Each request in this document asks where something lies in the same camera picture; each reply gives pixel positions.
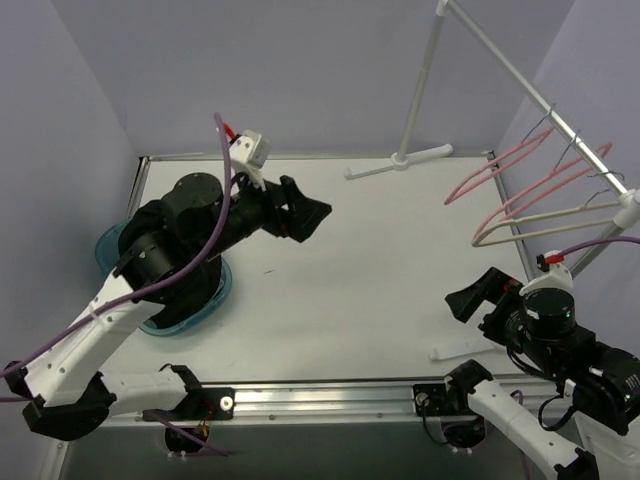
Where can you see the cream hanger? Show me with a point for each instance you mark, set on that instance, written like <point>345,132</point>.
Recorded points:
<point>513,223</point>

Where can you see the metal clothes rack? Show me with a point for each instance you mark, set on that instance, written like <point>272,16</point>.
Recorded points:
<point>582,59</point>

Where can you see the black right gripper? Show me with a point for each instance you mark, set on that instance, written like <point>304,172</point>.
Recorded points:
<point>495,306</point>

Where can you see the teal plastic bin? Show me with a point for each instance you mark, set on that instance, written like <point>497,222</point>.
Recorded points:
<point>106,254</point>

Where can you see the pink hanger with black skirt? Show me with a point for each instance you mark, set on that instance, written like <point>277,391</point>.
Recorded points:
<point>532,140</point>

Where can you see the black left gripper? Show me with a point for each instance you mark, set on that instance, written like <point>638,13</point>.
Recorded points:
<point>285,209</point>

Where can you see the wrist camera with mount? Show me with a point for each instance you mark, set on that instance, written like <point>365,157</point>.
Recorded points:
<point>553,274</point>
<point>244,156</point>

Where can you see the aluminium front rail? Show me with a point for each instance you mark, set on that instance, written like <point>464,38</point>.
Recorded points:
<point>320,400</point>

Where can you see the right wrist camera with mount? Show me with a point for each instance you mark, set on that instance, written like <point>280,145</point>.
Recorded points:
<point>553,274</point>

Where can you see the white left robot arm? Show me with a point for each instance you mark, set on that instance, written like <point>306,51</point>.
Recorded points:
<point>72,359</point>

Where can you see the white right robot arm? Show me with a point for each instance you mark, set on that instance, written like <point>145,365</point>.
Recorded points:
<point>598,435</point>

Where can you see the black pleated skirt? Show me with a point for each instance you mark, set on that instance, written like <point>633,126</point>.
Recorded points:
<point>151,250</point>

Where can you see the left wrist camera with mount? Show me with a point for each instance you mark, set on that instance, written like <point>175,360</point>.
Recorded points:
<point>244,156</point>

